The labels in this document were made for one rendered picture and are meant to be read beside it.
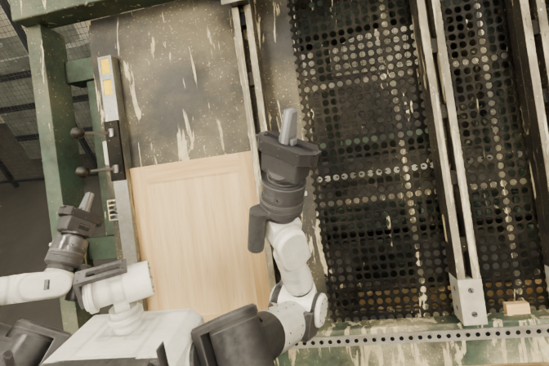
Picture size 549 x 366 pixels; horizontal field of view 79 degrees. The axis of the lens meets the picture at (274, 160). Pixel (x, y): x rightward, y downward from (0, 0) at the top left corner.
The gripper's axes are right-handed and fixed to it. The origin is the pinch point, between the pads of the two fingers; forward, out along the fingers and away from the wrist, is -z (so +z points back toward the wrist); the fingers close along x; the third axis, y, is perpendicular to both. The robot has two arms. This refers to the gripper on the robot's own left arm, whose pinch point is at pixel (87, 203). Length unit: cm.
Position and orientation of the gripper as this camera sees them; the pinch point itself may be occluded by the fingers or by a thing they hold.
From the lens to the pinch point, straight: 113.3
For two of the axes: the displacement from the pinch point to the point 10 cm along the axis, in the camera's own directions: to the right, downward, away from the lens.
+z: -1.0, 8.7, -4.8
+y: 8.6, -1.7, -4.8
